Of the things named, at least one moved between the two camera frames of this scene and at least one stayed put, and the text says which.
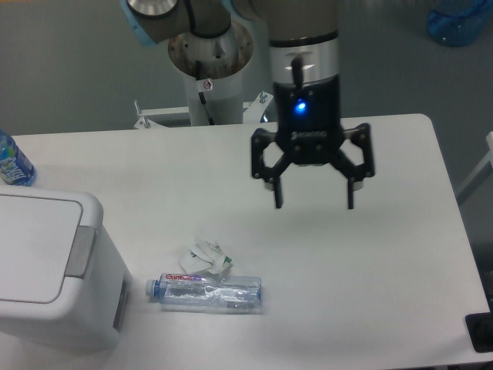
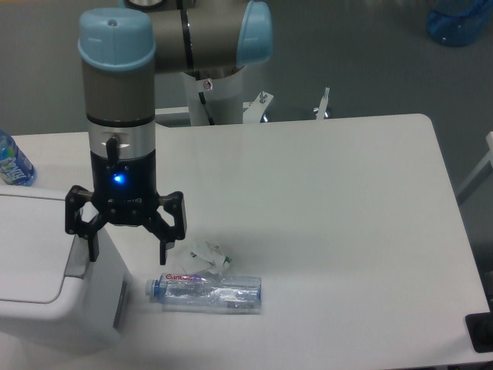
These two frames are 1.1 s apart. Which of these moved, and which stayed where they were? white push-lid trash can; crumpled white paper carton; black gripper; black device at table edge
Moved: black gripper
Stayed: black device at table edge; white push-lid trash can; crumpled white paper carton
